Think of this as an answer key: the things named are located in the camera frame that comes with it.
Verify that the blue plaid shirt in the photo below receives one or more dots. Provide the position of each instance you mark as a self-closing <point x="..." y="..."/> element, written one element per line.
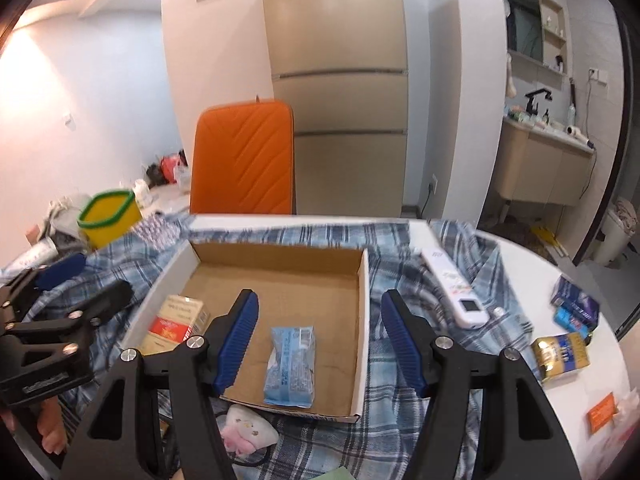
<point x="380" y="444"/>

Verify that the white cloth bag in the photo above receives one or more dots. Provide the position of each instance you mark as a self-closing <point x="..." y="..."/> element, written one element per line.
<point x="63" y="214"/>

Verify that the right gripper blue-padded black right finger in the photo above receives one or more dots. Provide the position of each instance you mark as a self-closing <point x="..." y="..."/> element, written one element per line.
<point x="520" y="436"/>

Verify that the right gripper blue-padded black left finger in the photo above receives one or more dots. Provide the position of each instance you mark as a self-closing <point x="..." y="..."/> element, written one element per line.
<point x="119" y="435"/>

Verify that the small orange packet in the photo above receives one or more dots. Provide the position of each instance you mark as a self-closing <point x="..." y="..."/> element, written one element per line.
<point x="601" y="414"/>

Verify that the beige refrigerator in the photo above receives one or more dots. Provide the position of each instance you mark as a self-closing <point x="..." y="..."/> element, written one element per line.
<point x="342" y="66"/>

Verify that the gold blue box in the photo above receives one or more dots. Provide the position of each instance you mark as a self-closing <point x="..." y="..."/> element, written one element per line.
<point x="558" y="356"/>

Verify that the pink white plush toy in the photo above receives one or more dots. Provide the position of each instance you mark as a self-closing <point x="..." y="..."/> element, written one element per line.
<point x="245" y="432"/>

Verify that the blue tissue pack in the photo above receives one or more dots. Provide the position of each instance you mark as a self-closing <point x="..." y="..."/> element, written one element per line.
<point x="289" y="380"/>

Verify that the black faucet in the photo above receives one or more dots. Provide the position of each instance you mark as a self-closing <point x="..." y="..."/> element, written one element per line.
<point x="531" y="104"/>

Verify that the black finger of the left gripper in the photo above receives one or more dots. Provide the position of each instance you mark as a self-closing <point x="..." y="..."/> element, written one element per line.
<point x="103" y="306"/>

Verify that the red plastic bag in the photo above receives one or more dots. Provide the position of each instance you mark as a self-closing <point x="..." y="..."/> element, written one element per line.
<point x="168" y="164"/>

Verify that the clear plastic bag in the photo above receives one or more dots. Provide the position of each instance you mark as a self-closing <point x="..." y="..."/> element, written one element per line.
<point x="625" y="421"/>

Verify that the open cardboard box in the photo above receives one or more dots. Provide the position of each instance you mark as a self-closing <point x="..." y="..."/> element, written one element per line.
<point x="324" y="288"/>

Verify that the yellow bin green rim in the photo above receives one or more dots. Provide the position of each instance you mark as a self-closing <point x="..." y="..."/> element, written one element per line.
<point x="108" y="216"/>

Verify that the light blue small box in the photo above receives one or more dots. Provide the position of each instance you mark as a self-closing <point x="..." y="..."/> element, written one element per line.
<point x="572" y="324"/>

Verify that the orange chair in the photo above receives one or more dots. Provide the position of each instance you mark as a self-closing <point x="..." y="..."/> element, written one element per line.
<point x="243" y="160"/>

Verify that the dark blue box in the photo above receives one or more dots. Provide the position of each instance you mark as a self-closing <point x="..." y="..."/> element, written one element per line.
<point x="575" y="300"/>

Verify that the person's left hand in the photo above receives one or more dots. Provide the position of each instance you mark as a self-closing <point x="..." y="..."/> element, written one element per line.
<point x="49" y="425"/>

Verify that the beige vanity cabinet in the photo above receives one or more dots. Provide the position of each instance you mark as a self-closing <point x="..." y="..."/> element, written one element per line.
<point x="536" y="166"/>

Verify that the red and cream packet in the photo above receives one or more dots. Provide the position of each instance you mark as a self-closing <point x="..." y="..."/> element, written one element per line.
<point x="178" y="319"/>

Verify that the white hair dryer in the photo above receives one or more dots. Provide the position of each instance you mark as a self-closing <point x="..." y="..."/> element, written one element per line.
<point x="578" y="135"/>

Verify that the white remote control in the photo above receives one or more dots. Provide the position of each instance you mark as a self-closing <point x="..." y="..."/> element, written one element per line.
<point x="459" y="297"/>

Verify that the mirror wall cabinet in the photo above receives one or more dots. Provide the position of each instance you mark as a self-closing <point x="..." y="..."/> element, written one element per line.
<point x="536" y="30"/>

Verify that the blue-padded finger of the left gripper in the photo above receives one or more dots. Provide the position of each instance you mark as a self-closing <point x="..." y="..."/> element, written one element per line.
<point x="48" y="277"/>

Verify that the silver blister pack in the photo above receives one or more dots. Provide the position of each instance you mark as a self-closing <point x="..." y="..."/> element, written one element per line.
<point x="158" y="231"/>

